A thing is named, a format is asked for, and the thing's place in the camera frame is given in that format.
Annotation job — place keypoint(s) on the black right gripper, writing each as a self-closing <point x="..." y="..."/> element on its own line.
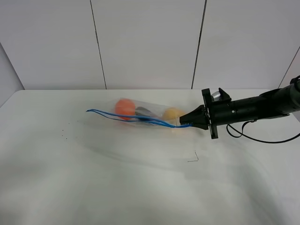
<point x="210" y="114"/>

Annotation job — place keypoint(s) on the clear blue-zipper file bag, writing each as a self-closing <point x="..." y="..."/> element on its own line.
<point x="107" y="111"/>

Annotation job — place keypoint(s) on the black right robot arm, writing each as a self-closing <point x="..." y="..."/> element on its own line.
<point x="272" y="104"/>

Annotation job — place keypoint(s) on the yellow toy pear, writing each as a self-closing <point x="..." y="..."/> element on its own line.
<point x="172" y="113"/>

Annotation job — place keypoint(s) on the purple toy eggplant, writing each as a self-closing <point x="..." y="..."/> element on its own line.
<point x="145" y="114"/>

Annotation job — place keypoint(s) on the orange toy fruit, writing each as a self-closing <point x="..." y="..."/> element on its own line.
<point x="125" y="107"/>

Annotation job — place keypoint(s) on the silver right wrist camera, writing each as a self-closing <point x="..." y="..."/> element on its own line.
<point x="220" y="95"/>

